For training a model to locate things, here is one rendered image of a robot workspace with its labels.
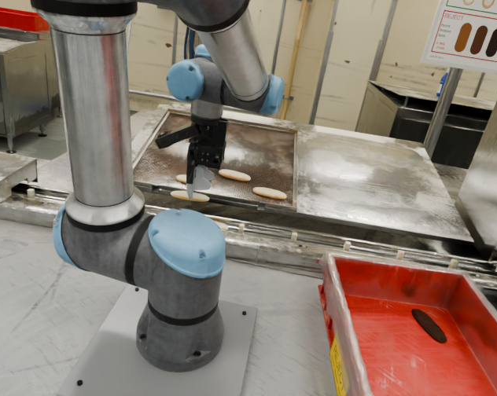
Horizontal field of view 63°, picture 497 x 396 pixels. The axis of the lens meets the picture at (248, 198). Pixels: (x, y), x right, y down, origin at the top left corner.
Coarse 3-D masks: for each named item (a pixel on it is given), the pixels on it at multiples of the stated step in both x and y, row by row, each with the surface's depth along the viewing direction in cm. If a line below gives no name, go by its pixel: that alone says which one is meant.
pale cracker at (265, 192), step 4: (256, 188) 119; (260, 188) 119; (264, 188) 119; (256, 192) 117; (260, 192) 117; (264, 192) 117; (268, 192) 117; (272, 192) 117; (276, 192) 118; (280, 192) 118; (268, 196) 117; (272, 196) 117; (276, 196) 117; (280, 196) 117; (284, 196) 117
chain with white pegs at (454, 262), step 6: (30, 192) 106; (240, 228) 105; (294, 234) 105; (294, 240) 106; (348, 246) 105; (402, 252) 105; (396, 258) 106; (402, 258) 105; (450, 264) 106; (456, 264) 105
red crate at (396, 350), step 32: (320, 288) 92; (352, 320) 85; (384, 320) 87; (448, 320) 90; (384, 352) 78; (416, 352) 80; (448, 352) 81; (384, 384) 71; (416, 384) 72; (448, 384) 73; (480, 384) 75
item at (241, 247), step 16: (0, 208) 99; (16, 208) 98; (32, 208) 99; (48, 208) 100; (32, 224) 100; (48, 224) 99; (240, 240) 100; (256, 240) 101; (272, 240) 102; (240, 256) 99; (256, 256) 99; (272, 256) 98; (288, 256) 98; (304, 256) 98; (320, 256) 99; (368, 256) 102; (320, 272) 100; (480, 288) 98; (496, 288) 97
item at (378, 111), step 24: (384, 96) 285; (408, 96) 246; (432, 96) 277; (456, 96) 320; (360, 120) 344; (384, 120) 276; (408, 120) 253; (456, 120) 251; (480, 120) 250; (456, 144) 257
